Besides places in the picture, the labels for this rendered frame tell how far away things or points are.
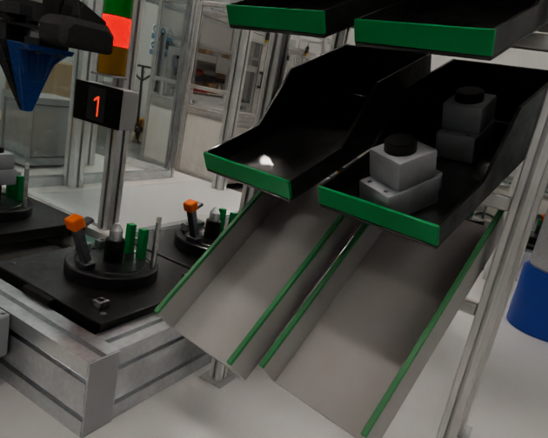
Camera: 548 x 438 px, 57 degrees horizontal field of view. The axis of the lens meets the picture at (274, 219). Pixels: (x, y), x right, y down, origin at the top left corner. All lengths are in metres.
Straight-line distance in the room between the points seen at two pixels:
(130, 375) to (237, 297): 0.17
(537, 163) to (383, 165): 0.16
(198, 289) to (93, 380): 0.16
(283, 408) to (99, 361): 0.28
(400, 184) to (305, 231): 0.21
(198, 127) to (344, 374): 5.69
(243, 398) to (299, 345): 0.21
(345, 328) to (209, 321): 0.16
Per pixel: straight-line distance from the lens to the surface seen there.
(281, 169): 0.57
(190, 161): 6.25
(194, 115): 6.21
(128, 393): 0.72
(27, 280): 0.79
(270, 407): 0.77
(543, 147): 0.56
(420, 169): 0.48
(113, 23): 0.97
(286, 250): 0.64
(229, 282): 0.64
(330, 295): 0.59
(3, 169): 1.06
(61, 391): 0.68
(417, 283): 0.59
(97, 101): 0.98
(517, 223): 0.57
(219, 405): 0.75
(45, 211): 1.11
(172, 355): 0.74
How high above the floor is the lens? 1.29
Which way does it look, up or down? 14 degrees down
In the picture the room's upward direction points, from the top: 11 degrees clockwise
